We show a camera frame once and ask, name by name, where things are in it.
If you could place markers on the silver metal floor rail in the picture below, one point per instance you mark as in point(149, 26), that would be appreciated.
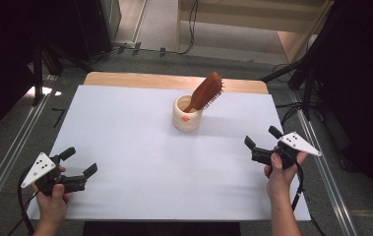
point(326, 183)
point(10, 154)

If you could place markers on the cream cup with orange dot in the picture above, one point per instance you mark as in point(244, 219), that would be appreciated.
point(187, 124)

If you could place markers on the person's right hand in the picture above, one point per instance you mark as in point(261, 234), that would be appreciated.
point(280, 183)

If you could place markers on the black metal stand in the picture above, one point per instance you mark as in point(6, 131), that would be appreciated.
point(38, 78)
point(308, 91)

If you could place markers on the brown wooden hairbrush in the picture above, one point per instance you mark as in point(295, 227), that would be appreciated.
point(207, 90)

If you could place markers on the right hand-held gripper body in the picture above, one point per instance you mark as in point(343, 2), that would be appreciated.
point(300, 144)

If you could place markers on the white table mat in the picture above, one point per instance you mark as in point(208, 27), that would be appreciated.
point(161, 170)

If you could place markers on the beige wooden frame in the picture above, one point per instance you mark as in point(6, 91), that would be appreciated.
point(256, 19)

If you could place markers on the black cabinet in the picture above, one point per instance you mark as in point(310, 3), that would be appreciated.
point(90, 29)

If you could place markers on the person's dark clothing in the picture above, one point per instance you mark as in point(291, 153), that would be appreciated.
point(161, 230)

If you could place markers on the person's left hand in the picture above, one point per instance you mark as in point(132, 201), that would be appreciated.
point(52, 206)

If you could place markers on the dark curtain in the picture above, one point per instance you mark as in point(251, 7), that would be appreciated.
point(361, 82)
point(7, 49)

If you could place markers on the light wooden table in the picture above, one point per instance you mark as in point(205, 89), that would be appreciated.
point(141, 80)

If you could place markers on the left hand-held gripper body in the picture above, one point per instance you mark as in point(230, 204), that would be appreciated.
point(39, 168)

